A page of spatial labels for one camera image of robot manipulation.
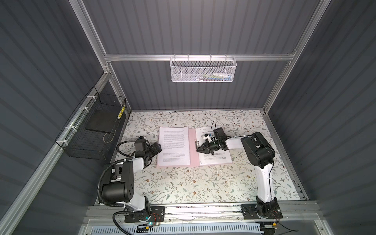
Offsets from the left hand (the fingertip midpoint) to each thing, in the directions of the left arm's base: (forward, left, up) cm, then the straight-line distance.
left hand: (156, 147), depth 95 cm
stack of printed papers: (-8, -42, -2) cm, 43 cm away
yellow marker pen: (+9, +16, +25) cm, 31 cm away
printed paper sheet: (+2, -12, -2) cm, 12 cm away
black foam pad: (+4, +25, +24) cm, 34 cm away
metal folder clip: (+2, -27, -2) cm, 28 cm away
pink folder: (-4, -25, -3) cm, 25 cm away
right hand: (-4, -28, -2) cm, 28 cm away
